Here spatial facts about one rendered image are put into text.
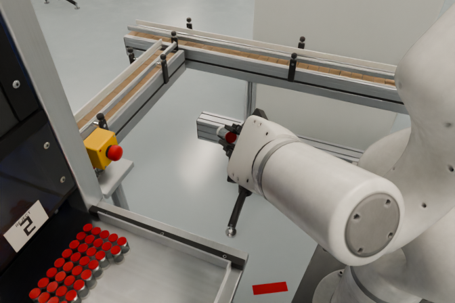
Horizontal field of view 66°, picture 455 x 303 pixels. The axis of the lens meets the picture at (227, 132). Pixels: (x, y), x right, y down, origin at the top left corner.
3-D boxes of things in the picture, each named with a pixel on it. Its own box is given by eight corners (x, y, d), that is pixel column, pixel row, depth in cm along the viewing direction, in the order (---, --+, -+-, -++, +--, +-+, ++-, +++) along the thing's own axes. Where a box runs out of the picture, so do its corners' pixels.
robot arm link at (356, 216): (337, 162, 44) (284, 130, 40) (430, 205, 32) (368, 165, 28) (304, 220, 44) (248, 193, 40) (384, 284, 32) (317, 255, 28)
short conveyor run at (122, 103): (79, 195, 96) (61, 154, 86) (35, 179, 100) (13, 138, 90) (189, 70, 144) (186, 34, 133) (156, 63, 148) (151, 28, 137)
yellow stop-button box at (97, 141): (80, 163, 89) (72, 143, 84) (98, 145, 94) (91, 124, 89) (105, 171, 87) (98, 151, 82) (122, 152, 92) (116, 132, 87)
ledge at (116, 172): (65, 184, 96) (63, 179, 95) (95, 153, 105) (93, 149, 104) (107, 199, 93) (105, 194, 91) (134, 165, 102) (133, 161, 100)
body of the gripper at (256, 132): (290, 213, 46) (253, 182, 56) (321, 141, 45) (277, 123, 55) (243, 200, 43) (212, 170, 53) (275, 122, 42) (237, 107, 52)
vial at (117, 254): (112, 263, 77) (107, 251, 74) (118, 254, 79) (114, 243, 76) (121, 266, 76) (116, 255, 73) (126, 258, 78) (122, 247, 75)
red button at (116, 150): (103, 161, 87) (100, 149, 85) (113, 151, 90) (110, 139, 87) (116, 165, 86) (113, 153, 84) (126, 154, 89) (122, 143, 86)
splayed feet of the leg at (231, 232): (221, 235, 182) (221, 219, 173) (252, 168, 217) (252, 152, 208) (235, 240, 180) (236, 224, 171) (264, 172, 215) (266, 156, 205)
